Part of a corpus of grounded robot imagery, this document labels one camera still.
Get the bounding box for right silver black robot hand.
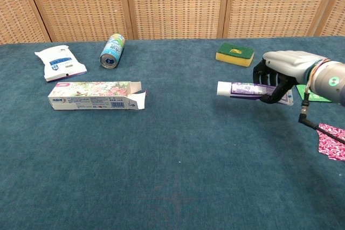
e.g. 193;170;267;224
252;50;325;104

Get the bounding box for purple white toothpaste tube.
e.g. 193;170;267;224
216;80;294;106

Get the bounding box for floral toothpaste carton box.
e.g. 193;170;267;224
47;81;148;111

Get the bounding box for green tea sachet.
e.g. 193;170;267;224
295;84;334;103

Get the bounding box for yellow green scrub sponge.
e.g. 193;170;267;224
215;42;255;67

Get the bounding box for pink white patterned packet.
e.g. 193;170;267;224
315;123;345;162

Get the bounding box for teal table cloth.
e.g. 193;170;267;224
0;36;345;230

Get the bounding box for light blue drink can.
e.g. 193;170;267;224
99;33;126;69

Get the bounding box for white blue wipes packet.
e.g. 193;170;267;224
34;45;88;83

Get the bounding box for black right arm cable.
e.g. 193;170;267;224
298;84;345;146

